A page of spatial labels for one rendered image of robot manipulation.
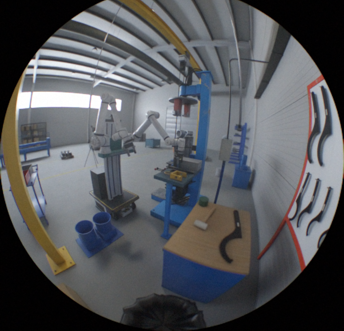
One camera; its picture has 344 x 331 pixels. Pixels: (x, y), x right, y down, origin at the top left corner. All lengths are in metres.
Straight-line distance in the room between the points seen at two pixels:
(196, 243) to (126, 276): 1.14
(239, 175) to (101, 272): 4.18
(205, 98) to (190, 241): 2.08
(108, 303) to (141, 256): 0.85
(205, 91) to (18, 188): 2.87
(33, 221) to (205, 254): 1.62
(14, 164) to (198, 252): 1.62
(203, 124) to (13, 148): 2.57
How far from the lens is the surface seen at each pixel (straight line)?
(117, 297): 1.72
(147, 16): 3.01
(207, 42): 7.84
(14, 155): 1.40
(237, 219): 1.18
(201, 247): 0.88
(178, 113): 2.25
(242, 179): 4.26
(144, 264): 1.84
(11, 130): 1.39
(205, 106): 2.23
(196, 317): 1.01
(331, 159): 1.26
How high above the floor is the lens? 1.64
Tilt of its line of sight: 13 degrees down
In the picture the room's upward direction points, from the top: 4 degrees clockwise
